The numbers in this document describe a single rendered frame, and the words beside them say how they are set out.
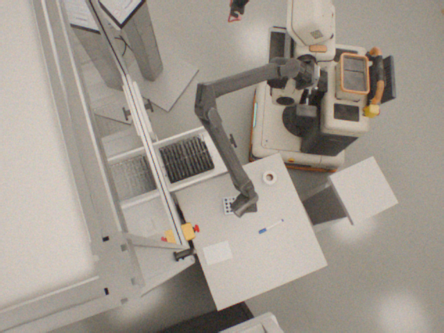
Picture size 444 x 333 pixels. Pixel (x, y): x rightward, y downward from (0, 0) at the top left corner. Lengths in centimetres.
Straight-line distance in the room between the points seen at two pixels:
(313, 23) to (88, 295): 120
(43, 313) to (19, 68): 34
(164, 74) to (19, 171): 232
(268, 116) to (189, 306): 144
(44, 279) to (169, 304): 200
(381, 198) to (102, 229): 161
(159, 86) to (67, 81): 224
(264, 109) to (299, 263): 114
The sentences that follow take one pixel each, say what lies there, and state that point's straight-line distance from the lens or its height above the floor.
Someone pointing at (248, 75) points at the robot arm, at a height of 132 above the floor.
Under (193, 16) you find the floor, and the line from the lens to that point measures 311.
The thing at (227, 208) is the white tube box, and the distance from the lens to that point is 162.
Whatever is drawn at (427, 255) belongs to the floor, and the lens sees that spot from 288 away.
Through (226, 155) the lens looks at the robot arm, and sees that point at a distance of 124.
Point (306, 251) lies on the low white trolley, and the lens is 168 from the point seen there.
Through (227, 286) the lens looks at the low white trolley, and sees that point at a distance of 162.
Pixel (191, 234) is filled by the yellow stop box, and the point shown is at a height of 91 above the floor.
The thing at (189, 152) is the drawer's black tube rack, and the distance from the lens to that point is 154.
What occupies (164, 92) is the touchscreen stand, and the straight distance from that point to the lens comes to 267.
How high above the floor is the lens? 237
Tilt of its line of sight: 75 degrees down
